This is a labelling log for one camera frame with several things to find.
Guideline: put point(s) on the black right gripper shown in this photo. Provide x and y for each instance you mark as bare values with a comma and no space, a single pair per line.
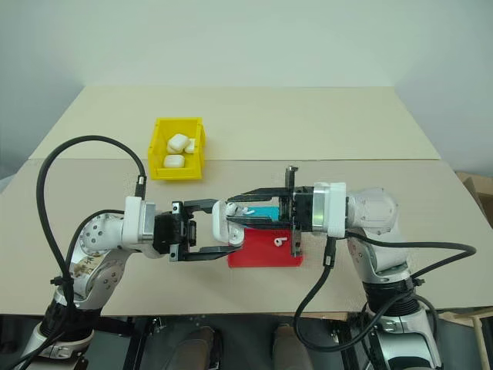
303,210

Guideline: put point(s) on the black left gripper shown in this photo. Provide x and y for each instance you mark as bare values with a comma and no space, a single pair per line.
166,231

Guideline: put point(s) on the white earbud case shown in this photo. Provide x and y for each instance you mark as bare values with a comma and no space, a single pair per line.
177,142
220,227
174,160
191,145

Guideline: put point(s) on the white earbud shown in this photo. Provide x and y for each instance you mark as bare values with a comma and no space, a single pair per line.
278,242
232,209

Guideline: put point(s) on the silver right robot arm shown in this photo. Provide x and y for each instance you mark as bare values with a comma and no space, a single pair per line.
385,246

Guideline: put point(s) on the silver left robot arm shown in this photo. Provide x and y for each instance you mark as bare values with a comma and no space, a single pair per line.
101,246

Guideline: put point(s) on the yellow plastic bin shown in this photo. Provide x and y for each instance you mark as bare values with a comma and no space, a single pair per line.
175,173

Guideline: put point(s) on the closed white earbud case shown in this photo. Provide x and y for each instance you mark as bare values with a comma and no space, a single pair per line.
191,145
177,142
174,160

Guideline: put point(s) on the teal flat card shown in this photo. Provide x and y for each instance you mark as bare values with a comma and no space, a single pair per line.
265,212

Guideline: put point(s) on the red flat tray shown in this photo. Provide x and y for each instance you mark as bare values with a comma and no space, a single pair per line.
262,254

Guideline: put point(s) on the brown cardboard box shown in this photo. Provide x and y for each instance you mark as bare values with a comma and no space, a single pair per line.
477,196

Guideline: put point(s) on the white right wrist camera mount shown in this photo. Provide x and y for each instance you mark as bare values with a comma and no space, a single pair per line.
336,208

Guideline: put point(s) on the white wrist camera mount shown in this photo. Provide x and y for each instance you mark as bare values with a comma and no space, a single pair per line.
134,219
336,208

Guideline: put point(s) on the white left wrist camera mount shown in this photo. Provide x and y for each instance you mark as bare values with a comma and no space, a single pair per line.
134,219

